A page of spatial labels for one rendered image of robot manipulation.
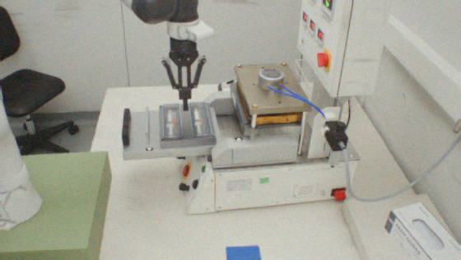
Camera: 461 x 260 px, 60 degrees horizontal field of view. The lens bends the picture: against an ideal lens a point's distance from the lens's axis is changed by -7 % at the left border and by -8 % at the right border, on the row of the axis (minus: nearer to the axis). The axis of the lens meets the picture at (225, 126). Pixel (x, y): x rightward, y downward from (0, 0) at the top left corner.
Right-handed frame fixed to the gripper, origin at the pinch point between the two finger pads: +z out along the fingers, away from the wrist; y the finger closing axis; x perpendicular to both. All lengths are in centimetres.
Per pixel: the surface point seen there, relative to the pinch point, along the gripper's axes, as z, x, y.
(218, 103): 9.4, -11.9, -11.3
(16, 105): 58, -100, 96
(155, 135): 10.5, 3.3, 9.4
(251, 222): 32.6, 21.5, -18.2
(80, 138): 107, -134, 72
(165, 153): 11.8, 10.9, 6.8
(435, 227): 21, 41, -68
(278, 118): 2.7, 9.3, -26.6
